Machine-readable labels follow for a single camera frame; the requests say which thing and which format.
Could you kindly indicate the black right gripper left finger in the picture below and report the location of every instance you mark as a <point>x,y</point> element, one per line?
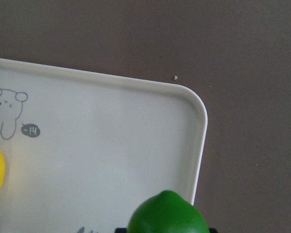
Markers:
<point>120,230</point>

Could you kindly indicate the green lime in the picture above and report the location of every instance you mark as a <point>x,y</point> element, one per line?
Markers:
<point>167,212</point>

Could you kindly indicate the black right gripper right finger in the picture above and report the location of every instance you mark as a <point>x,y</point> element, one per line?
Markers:
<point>212,230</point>

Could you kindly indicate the cream rabbit tray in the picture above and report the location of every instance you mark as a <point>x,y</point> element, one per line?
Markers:
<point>83,150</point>

